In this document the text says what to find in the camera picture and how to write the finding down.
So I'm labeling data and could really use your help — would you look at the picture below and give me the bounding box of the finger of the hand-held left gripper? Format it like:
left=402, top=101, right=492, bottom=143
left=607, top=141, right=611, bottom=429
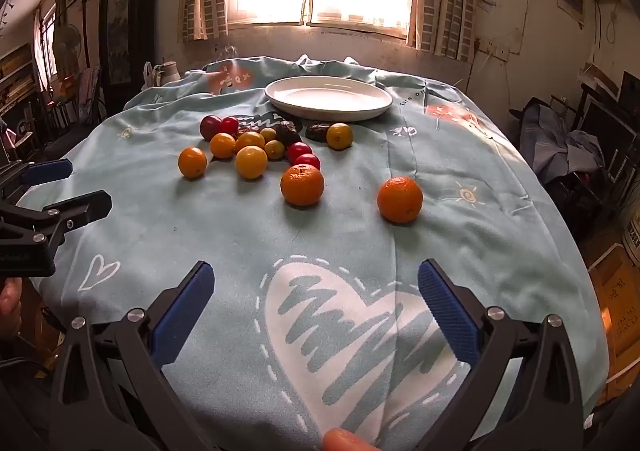
left=0, top=190, right=113, bottom=252
left=0, top=158, right=74, bottom=202

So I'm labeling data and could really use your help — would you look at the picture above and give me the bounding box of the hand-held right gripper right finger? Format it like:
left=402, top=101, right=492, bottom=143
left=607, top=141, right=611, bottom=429
left=417, top=258, right=587, bottom=451

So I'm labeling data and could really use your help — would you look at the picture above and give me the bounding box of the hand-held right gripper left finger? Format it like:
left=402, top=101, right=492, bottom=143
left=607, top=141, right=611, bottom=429
left=48, top=260, right=221, bottom=451

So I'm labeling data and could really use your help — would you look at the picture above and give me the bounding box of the orange mandarin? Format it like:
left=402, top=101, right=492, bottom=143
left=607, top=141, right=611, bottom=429
left=376, top=176, right=424, bottom=225
left=280, top=164, right=325, bottom=207

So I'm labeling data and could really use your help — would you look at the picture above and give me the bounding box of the orange cherry tomato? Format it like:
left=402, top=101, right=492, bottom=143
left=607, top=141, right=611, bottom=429
left=178, top=146, right=208, bottom=179
left=209, top=132, right=237, bottom=160

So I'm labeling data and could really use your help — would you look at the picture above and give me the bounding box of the white oval plate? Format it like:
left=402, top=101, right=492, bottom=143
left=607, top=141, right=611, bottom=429
left=264, top=76, right=393, bottom=122

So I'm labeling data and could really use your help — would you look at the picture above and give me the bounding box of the person's left hand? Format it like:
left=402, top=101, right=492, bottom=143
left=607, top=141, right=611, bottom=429
left=0, top=276, right=24, bottom=343

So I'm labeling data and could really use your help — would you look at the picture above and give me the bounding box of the person's right hand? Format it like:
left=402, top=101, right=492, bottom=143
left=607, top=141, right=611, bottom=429
left=322, top=428, right=383, bottom=451

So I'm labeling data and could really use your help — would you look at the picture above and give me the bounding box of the light blue printed blanket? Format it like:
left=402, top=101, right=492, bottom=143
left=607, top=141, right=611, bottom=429
left=17, top=54, right=611, bottom=451

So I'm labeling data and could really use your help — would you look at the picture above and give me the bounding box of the bookshelf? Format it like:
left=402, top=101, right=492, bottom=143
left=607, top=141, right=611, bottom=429
left=0, top=44, right=41, bottom=117

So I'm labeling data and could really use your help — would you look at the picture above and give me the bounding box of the standing fan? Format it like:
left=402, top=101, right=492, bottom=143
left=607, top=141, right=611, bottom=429
left=52, top=24, right=83, bottom=82

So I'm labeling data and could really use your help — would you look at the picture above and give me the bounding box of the white jug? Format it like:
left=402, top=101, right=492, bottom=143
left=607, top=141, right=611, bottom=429
left=152, top=60, right=181, bottom=86

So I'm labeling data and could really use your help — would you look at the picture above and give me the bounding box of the dark coat stand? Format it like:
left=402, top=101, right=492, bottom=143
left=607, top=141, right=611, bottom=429
left=80, top=0, right=94, bottom=69

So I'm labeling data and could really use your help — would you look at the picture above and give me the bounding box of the dark framed picture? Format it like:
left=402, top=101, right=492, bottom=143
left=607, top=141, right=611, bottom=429
left=97, top=0, right=166, bottom=104

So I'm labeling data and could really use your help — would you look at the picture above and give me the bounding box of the orange cardboard box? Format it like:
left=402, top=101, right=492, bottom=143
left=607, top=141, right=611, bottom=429
left=587, top=241, right=640, bottom=372

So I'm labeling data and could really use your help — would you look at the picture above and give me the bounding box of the blue clothes pile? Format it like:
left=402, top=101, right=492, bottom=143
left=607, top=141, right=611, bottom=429
left=517, top=98, right=608, bottom=182

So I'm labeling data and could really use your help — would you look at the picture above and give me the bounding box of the black box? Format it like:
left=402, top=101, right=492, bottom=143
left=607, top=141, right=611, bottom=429
left=620, top=71, right=640, bottom=104

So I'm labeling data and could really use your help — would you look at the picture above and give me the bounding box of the wall socket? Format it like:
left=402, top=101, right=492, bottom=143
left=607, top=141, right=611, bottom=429
left=475, top=38, right=511, bottom=57

